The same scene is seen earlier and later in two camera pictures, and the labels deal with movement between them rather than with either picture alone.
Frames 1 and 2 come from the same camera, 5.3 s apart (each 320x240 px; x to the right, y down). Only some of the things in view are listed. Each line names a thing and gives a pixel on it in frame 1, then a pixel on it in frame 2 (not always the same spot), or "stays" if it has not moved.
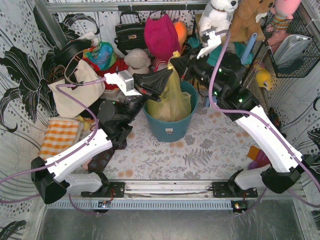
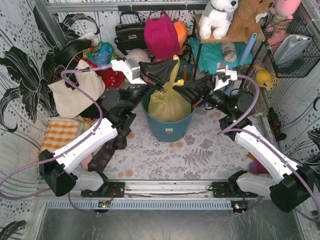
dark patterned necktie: [99, 163] stays
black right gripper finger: [180, 63] -> [200, 84]
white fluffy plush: [138, 61] stays
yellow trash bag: [175, 104] stays
